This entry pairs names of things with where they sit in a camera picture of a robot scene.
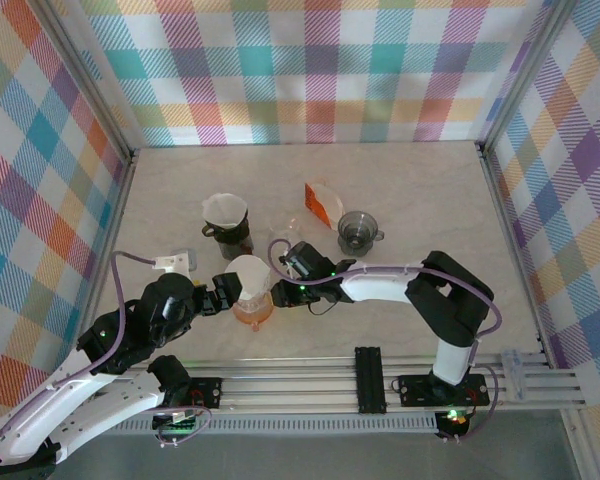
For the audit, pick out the white paper coffee filter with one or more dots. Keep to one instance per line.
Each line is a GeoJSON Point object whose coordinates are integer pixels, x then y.
{"type": "Point", "coordinates": [225, 210]}
{"type": "Point", "coordinates": [247, 275]}

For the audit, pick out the dark green plastic dripper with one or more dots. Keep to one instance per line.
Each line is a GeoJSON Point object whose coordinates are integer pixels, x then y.
{"type": "Point", "coordinates": [230, 232]}

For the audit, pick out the smoke grey plastic dripper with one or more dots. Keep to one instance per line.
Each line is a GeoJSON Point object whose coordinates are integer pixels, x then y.
{"type": "Point", "coordinates": [355, 225]}

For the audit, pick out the orange coffee filter pack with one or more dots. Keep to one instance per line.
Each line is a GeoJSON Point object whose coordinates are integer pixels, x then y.
{"type": "Point", "coordinates": [325, 205]}

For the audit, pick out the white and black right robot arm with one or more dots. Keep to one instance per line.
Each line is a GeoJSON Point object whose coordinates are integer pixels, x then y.
{"type": "Point", "coordinates": [380, 285]}

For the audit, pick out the left controller board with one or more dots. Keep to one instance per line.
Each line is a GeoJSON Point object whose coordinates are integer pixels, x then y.
{"type": "Point", "coordinates": [172, 425]}

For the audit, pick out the controller board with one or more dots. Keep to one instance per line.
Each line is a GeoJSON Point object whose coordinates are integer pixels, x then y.
{"type": "Point", "coordinates": [455, 420]}
{"type": "Point", "coordinates": [172, 425]}

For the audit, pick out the right controller board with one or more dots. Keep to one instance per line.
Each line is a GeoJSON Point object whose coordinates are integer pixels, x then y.
{"type": "Point", "coordinates": [455, 420]}

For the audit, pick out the clear acrylic block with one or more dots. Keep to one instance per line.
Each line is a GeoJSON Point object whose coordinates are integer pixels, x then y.
{"type": "Point", "coordinates": [514, 372]}

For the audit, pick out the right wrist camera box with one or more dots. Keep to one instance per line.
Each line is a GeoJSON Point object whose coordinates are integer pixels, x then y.
{"type": "Point", "coordinates": [305, 257]}

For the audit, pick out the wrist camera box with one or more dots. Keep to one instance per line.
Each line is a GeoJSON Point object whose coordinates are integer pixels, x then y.
{"type": "Point", "coordinates": [175, 261]}
{"type": "Point", "coordinates": [305, 257]}

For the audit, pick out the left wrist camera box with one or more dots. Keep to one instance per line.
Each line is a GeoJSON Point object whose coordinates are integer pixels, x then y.
{"type": "Point", "coordinates": [175, 261]}

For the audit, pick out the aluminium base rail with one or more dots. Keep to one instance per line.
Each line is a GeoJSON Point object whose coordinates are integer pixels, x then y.
{"type": "Point", "coordinates": [290, 387]}

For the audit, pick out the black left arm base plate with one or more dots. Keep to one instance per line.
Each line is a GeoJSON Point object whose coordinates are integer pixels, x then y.
{"type": "Point", "coordinates": [207, 392]}

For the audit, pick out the aluminium side rail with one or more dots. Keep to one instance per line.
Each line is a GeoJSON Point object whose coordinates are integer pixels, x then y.
{"type": "Point", "coordinates": [505, 225]}
{"type": "Point", "coordinates": [115, 225]}

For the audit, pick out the black centre rail bracket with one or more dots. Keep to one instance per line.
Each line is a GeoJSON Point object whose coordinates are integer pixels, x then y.
{"type": "Point", "coordinates": [370, 380]}

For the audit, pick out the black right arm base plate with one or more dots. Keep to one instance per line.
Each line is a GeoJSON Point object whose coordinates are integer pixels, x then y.
{"type": "Point", "coordinates": [415, 390]}

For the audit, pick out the aluminium frame post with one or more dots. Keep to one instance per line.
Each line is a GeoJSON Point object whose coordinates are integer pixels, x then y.
{"type": "Point", "coordinates": [82, 75]}
{"type": "Point", "coordinates": [522, 75]}

